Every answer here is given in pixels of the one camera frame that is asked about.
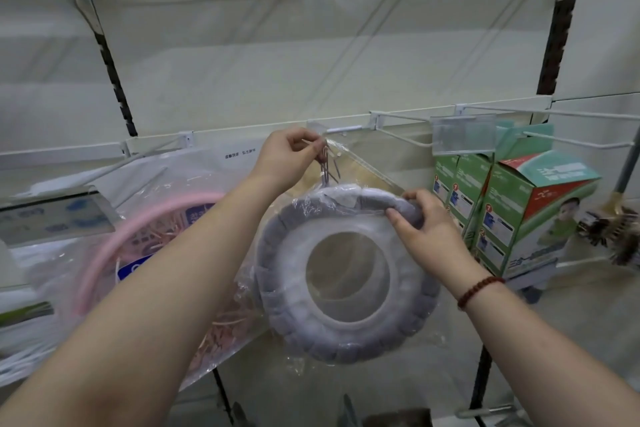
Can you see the clear price tag holder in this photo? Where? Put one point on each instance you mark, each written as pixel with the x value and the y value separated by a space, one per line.
pixel 465 134

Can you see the large green white mask box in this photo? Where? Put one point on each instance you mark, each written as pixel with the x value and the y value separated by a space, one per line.
pixel 545 211

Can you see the clear label holder blue card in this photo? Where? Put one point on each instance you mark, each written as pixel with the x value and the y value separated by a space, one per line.
pixel 55 219

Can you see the person's left forearm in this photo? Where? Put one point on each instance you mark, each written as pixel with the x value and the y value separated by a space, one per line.
pixel 150 306

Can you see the person's left hand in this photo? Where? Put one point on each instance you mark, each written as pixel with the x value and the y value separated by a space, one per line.
pixel 280 161

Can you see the grey round clip hanger package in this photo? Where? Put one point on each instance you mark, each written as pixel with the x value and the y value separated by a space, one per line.
pixel 345 336

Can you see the white metal hook rail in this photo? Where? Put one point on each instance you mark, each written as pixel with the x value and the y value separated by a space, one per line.
pixel 240 132

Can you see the black slotted shelf upright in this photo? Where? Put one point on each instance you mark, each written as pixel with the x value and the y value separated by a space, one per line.
pixel 557 36
pixel 117 86

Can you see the person's right hand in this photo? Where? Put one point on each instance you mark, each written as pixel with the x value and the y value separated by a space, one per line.
pixel 435 241

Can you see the green white flat package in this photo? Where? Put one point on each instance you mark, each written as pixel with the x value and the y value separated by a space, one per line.
pixel 25 314

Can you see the person's right forearm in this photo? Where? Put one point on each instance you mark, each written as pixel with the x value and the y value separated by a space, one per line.
pixel 540 356

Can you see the person's left thumb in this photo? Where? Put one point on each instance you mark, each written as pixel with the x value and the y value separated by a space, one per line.
pixel 311 151

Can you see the person's right thumb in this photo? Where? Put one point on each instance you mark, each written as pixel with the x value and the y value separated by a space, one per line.
pixel 402 222

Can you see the pink round clip hanger package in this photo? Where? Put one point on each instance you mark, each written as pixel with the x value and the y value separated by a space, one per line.
pixel 150 226

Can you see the brown bristle brush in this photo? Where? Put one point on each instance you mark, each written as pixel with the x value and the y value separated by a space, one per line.
pixel 620 226

